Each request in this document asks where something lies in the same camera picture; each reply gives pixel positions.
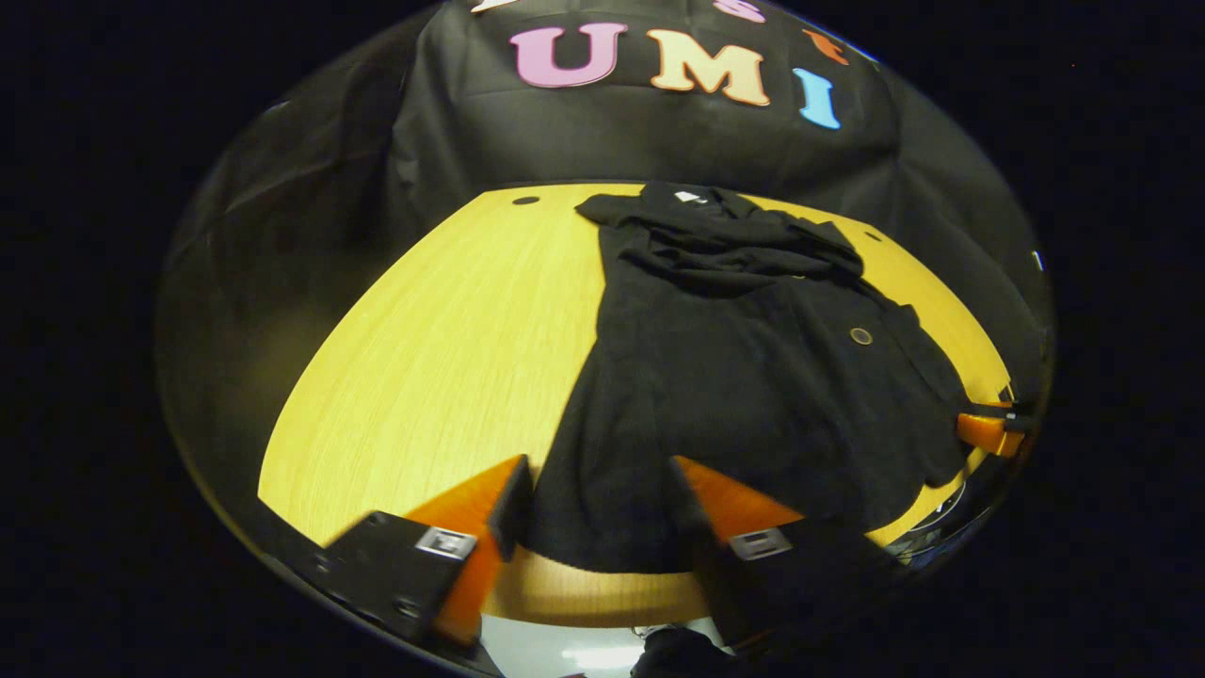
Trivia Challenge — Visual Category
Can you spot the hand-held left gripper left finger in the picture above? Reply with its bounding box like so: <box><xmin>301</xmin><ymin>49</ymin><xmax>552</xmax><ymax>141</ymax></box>
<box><xmin>313</xmin><ymin>454</ymin><xmax>535</xmax><ymax>651</ymax></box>

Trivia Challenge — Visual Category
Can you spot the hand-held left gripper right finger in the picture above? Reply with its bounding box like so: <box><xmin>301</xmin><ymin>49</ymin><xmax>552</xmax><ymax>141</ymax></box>
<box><xmin>667</xmin><ymin>455</ymin><xmax>907</xmax><ymax>653</ymax></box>

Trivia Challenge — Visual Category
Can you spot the black button-up shirt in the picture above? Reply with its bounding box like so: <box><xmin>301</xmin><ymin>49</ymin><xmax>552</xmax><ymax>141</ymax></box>
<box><xmin>525</xmin><ymin>181</ymin><xmax>975</xmax><ymax>575</ymax></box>

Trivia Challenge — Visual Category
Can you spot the dark cloth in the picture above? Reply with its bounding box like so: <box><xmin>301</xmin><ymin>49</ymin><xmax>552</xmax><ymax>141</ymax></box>
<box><xmin>629</xmin><ymin>626</ymin><xmax>745</xmax><ymax>678</ymax></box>

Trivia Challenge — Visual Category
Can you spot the black backdrop cloth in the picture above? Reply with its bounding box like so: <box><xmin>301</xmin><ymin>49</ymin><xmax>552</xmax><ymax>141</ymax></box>
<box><xmin>155</xmin><ymin>0</ymin><xmax>1055</xmax><ymax>472</ymax></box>

